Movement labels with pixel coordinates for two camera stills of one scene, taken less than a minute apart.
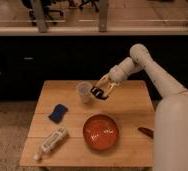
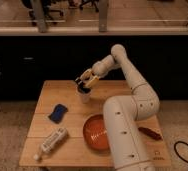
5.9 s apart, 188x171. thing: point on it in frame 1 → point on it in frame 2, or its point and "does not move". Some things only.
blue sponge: (58, 113) does not move
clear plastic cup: (84, 89) does not move
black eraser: (98, 93) → (81, 86)
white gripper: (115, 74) → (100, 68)
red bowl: (100, 132) does not move
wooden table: (70, 128) does not move
